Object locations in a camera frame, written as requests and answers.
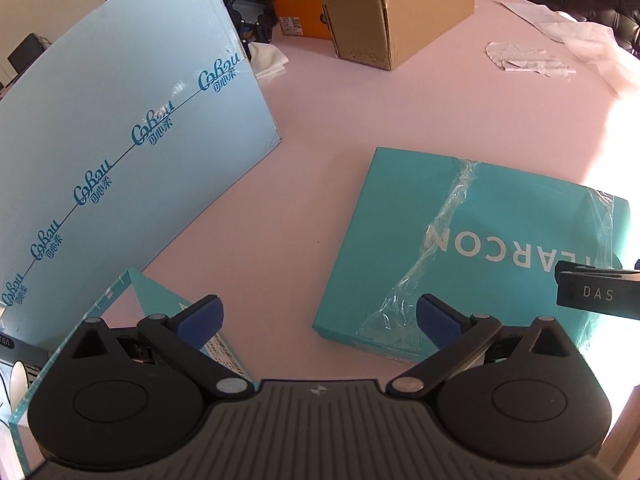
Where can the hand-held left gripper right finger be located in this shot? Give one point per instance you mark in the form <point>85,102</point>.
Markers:
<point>437,317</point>

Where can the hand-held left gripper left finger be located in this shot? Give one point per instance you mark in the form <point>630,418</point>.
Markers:
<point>200,320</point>

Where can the teal flat box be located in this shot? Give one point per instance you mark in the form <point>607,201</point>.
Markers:
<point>400,240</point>

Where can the white bowl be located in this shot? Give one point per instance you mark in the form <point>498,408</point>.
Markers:
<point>17,385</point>

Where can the large light blue carton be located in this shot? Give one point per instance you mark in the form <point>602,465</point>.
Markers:
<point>125,110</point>

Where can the crumpled white paper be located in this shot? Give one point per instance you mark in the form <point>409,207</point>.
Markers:
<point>530,57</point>

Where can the white plastic bag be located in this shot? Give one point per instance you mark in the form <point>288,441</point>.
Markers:
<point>595,45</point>

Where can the light grey cloth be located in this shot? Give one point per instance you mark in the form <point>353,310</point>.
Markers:
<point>267,59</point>

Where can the brown cardboard box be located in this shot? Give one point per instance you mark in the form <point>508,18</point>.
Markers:
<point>415,5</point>

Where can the blue and black device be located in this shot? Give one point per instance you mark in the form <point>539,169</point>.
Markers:
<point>250,7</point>

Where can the black monitor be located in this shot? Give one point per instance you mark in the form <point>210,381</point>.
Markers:
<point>25,54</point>

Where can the orange box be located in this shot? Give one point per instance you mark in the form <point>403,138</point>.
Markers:
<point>300,12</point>

